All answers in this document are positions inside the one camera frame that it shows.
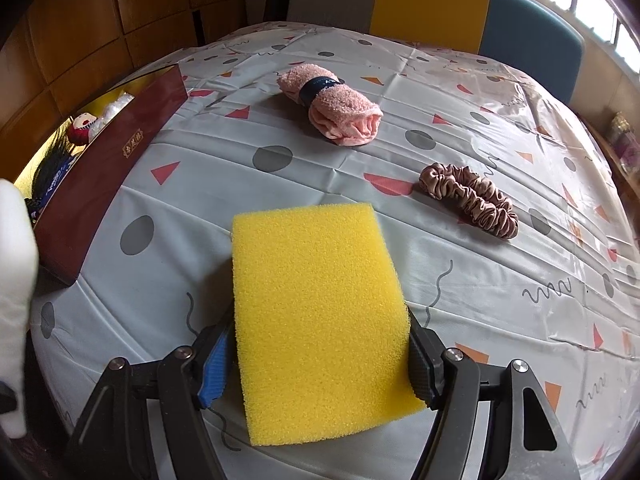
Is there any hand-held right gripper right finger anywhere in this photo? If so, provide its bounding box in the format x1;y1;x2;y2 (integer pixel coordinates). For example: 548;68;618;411
407;317;583;480

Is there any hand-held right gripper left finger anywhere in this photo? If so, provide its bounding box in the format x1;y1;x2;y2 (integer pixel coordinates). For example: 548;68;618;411
64;305;236;480

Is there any yellow sponge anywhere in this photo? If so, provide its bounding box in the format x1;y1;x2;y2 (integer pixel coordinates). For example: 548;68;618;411
231;202;427;447

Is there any white sponge block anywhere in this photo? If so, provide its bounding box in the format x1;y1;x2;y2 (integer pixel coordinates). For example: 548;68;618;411
0;177;41;440

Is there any dark red box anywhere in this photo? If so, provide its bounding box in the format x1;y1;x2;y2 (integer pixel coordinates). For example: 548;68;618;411
12;66;190;288

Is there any black braided wig with beads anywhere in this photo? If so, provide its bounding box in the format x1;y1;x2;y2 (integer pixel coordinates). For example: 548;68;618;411
22;125;76;221

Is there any red plush toy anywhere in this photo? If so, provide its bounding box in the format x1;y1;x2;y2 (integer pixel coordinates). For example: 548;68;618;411
67;111;99;145

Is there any pink satin scrunchie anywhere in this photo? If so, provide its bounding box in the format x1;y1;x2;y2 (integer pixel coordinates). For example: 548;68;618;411
419;162;519;240

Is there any pink rolled towel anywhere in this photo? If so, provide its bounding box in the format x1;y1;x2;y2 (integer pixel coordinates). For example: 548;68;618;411
277;63;384;148

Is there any wooden desk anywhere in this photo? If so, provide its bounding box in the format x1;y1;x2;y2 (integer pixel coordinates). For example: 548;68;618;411
585;110;640;216

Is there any purple box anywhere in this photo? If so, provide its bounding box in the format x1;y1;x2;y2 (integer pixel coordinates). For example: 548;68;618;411
617;132;640;173

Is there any clear jar with trinkets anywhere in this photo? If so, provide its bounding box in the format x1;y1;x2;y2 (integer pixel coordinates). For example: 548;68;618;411
607;112;637;146

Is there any wooden wardrobe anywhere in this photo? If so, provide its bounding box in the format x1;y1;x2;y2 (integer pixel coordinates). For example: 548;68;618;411
0;0;251;181

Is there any grey yellow blue headboard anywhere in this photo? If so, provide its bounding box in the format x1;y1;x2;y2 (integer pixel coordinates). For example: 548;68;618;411
285;0;586;106

